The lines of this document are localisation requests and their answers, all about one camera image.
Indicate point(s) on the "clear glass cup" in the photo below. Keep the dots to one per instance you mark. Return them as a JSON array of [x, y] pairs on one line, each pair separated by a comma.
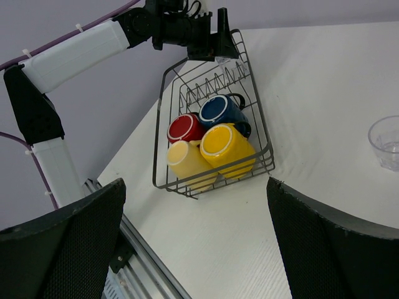
[[234, 69], [383, 138]]

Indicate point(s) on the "blue mug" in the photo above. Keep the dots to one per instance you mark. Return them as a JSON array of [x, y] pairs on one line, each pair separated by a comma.
[[227, 108]]

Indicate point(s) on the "wire dish rack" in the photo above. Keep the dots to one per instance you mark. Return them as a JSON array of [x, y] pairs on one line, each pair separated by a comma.
[[185, 86]]

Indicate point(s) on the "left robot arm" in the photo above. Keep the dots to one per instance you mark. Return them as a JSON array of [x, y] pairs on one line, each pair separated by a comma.
[[29, 78]]

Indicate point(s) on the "pale yellow mug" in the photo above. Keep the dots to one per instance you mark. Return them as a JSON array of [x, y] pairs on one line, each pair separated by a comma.
[[185, 160]]

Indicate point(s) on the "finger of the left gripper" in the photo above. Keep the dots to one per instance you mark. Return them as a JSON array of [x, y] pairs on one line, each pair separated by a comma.
[[223, 41]]

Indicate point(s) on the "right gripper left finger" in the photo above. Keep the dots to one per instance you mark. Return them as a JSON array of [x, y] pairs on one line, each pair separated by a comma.
[[65, 253]]

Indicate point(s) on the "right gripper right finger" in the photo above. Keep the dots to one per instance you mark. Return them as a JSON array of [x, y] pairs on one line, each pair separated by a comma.
[[328, 253]]

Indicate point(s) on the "red mug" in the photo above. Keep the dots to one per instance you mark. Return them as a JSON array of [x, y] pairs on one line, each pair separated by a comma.
[[186, 127]]

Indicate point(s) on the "white slotted cable duct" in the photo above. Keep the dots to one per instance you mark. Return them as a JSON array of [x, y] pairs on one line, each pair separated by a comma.
[[112, 288]]

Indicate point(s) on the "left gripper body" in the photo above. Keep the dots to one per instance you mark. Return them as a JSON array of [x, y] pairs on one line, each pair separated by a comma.
[[198, 43]]

